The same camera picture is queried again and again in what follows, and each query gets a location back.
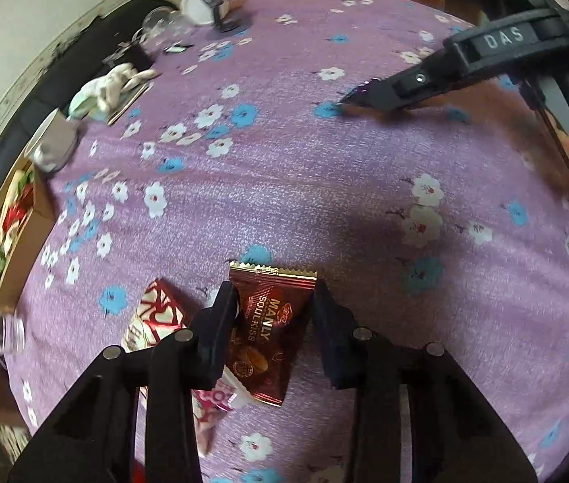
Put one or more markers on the brown flat board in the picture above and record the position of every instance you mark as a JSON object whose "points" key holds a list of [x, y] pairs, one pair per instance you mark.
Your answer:
{"points": [[131, 103]]}

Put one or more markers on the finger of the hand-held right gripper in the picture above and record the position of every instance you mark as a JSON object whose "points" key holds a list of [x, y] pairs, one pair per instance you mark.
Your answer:
{"points": [[415, 83]]}

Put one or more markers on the brown cardboard box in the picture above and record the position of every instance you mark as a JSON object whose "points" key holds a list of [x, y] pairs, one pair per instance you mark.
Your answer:
{"points": [[37, 211]]}

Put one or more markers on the assorted small packets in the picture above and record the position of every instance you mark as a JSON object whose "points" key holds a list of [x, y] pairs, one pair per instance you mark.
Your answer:
{"points": [[12, 216]]}

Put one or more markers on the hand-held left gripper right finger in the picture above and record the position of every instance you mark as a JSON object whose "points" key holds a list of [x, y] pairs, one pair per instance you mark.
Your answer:
{"points": [[332, 337]]}

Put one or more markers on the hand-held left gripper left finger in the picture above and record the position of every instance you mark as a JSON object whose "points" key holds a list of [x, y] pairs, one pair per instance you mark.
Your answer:
{"points": [[219, 332]]}

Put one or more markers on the white crumpled cloth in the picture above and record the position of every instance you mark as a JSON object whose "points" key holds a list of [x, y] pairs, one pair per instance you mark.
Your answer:
{"points": [[108, 88]]}

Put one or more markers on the white mug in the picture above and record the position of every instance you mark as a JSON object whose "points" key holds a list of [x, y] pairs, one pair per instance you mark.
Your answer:
{"points": [[58, 141]]}

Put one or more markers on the brown snack packet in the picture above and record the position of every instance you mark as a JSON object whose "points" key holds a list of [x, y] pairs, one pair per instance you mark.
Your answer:
{"points": [[264, 322]]}

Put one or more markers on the pink heart-print snack packet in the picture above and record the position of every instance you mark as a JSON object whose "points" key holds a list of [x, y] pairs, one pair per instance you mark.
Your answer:
{"points": [[158, 312]]}

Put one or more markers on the clear glass bowl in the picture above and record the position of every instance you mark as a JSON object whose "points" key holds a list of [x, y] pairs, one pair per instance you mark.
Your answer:
{"points": [[166, 22]]}

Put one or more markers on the dark sofa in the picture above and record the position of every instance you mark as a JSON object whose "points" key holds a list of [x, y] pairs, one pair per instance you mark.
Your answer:
{"points": [[22, 110]]}

